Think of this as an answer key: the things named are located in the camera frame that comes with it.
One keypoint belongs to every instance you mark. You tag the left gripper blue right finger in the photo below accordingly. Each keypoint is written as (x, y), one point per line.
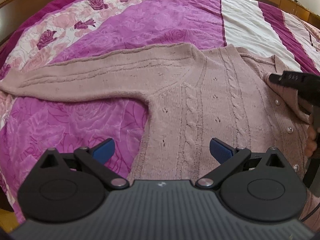
(231, 161)

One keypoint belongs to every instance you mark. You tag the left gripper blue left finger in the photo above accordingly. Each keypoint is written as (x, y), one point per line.
(93, 161)

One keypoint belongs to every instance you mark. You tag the pink cable knit cardigan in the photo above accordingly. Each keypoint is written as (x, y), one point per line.
(192, 95)

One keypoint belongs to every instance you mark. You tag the person right hand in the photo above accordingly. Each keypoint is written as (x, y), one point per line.
(311, 144)

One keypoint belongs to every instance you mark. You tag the purple floral striped bedspread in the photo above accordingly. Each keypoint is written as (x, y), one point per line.
(90, 28)

